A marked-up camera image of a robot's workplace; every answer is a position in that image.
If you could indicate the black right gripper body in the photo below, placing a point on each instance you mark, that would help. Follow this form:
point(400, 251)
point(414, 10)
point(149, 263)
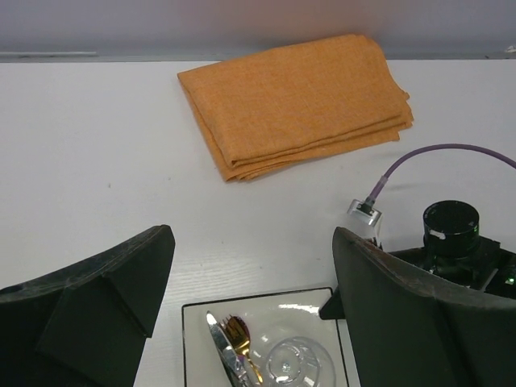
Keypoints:
point(454, 250)

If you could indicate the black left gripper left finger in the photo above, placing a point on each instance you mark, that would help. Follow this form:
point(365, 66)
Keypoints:
point(87, 324)

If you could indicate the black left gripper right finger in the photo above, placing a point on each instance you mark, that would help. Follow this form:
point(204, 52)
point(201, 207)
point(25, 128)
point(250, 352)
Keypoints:
point(409, 327)

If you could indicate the orange cloth napkin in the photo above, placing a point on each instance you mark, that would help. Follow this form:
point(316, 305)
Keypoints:
point(266, 111)

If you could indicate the clear drinking glass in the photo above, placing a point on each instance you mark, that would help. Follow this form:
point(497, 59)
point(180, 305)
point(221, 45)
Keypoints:
point(299, 361)

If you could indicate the white square plate black rim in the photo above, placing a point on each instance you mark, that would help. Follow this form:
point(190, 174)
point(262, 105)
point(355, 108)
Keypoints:
point(270, 318)

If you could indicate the gold fork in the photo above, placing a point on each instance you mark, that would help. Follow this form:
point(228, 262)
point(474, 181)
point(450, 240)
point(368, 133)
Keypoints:
point(240, 338)

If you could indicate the silver table knife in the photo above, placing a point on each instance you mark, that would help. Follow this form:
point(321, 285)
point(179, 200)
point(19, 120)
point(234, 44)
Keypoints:
point(233, 363)

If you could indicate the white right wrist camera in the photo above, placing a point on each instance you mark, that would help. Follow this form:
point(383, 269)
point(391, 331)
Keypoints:
point(366, 221)

